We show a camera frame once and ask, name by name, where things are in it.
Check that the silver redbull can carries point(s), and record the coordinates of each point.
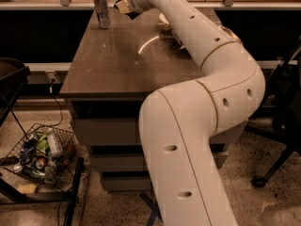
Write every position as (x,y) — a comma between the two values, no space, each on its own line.
(101,9)

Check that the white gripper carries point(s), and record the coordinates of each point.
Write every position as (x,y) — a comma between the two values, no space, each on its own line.
(133,0)

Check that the red soda can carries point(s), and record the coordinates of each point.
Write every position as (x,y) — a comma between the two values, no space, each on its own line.
(41,163)

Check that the grey drawer cabinet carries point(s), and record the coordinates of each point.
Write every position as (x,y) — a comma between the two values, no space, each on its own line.
(115,69)

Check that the white paper bowl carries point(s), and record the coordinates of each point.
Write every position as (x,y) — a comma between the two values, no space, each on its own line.
(162,19)

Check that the black wire basket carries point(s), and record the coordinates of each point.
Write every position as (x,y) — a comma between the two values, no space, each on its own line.
(22,157)

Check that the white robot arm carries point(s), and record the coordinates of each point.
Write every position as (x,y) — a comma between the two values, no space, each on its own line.
(176,122)

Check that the brown chip bag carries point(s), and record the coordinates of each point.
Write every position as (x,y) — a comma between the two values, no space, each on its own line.
(168,35)

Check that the black office chair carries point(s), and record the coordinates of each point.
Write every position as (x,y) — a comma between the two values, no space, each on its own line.
(283,99)

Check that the clear plastic bottle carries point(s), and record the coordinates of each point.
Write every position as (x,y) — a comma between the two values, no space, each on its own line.
(54,144)

